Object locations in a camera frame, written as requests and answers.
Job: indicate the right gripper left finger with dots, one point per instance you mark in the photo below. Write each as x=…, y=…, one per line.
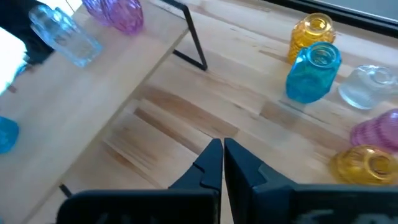
x=186, y=202

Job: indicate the pink ribbed bottle vase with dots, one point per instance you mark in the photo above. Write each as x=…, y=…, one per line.
x=379, y=132

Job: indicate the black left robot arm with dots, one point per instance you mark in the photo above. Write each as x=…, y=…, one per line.
x=18, y=18

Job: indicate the light wooden board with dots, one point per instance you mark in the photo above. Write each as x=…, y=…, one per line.
x=93, y=102

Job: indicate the pink ribbed flared-neck vase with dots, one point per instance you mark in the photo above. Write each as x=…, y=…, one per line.
x=93, y=9

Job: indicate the pink wavy-ribbed bulb vase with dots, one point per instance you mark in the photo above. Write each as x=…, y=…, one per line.
x=124, y=15

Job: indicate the small clear square vase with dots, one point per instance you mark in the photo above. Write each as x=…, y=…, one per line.
x=68, y=40

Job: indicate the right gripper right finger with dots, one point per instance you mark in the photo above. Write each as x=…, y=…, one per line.
x=264, y=199

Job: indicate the clear ribbed square bottle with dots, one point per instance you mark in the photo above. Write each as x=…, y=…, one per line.
x=367, y=88

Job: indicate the teal embossed medallion vase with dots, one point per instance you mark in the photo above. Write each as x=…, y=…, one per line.
x=7, y=135

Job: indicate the teal faceted shouldered vase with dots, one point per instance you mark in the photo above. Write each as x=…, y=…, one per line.
x=311, y=77

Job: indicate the yellow hobnail vase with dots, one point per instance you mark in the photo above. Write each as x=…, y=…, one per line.
x=308, y=34

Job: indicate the small yellow ribbed vase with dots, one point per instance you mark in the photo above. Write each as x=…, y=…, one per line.
x=363, y=166

